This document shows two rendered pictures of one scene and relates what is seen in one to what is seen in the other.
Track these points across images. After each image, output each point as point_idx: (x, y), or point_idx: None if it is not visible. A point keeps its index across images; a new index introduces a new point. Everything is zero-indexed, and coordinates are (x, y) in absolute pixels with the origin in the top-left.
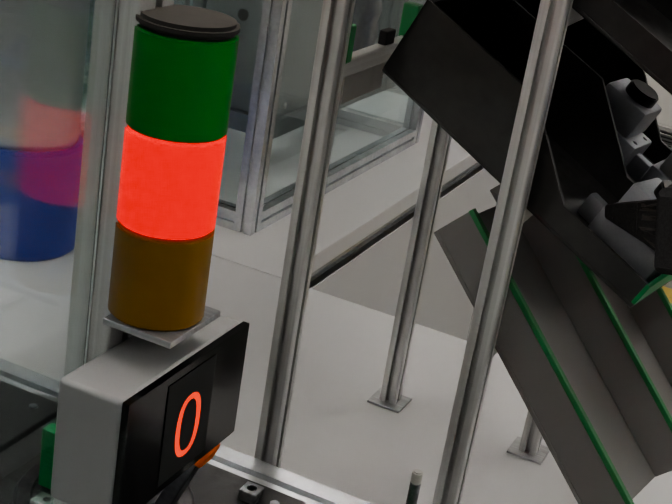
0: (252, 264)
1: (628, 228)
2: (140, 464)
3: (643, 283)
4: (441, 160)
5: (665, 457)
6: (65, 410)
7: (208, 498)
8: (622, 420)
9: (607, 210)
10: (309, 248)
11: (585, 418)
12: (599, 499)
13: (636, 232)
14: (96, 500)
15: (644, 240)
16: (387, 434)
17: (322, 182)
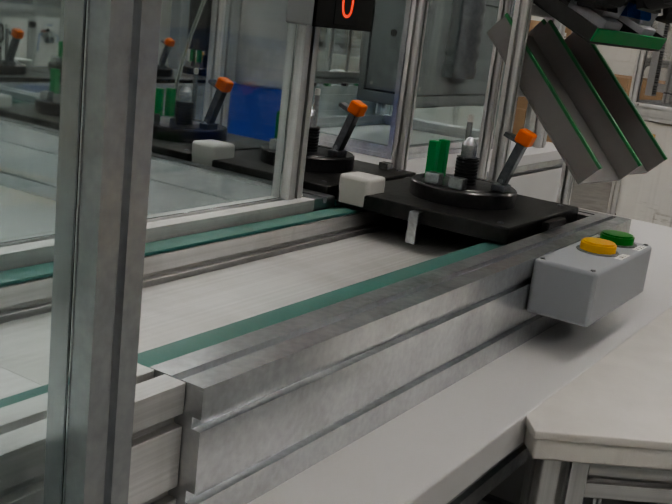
0: None
1: (588, 4)
2: (326, 1)
3: (595, 27)
4: None
5: (625, 165)
6: None
7: (362, 166)
8: (600, 148)
9: (577, 0)
10: (419, 44)
11: (569, 116)
12: (579, 162)
13: (592, 4)
14: (306, 15)
15: (596, 6)
16: None
17: (425, 7)
